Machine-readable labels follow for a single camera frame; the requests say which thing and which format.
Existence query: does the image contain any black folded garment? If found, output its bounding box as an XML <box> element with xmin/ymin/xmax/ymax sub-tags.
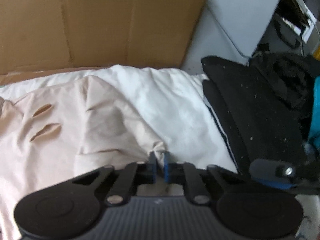
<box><xmin>201</xmin><ymin>53</ymin><xmax>319</xmax><ymax>175</ymax></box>

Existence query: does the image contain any beige printed t-shirt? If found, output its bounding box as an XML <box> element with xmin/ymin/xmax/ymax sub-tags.
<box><xmin>1</xmin><ymin>76</ymin><xmax>167</xmax><ymax>239</ymax></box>

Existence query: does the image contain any grey sofa cushion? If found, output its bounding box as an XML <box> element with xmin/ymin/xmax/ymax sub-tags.
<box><xmin>181</xmin><ymin>0</ymin><xmax>279</xmax><ymax>75</ymax></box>

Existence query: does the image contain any cream cartoon bed sheet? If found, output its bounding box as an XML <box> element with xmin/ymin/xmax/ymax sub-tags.
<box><xmin>1</xmin><ymin>65</ymin><xmax>236</xmax><ymax>172</ymax></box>

